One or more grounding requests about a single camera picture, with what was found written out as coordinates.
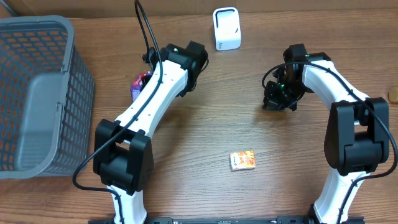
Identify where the red Carefree pad pack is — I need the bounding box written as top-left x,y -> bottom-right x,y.
130,71 -> 152,102

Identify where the Kleenex tissue pack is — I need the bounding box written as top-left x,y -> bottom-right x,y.
229,150 -> 256,171

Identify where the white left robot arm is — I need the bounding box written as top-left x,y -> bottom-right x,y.
93,41 -> 208,223

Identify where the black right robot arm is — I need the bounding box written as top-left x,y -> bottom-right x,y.
262,44 -> 397,223

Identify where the white barcode scanner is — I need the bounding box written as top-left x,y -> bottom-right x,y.
213,7 -> 241,51

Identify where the gold tube cap at edge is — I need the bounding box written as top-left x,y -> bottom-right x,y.
388,86 -> 398,103

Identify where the grey plastic basket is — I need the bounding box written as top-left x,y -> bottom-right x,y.
1,16 -> 95,179

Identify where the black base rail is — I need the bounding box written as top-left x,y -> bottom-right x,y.
88,216 -> 365,224

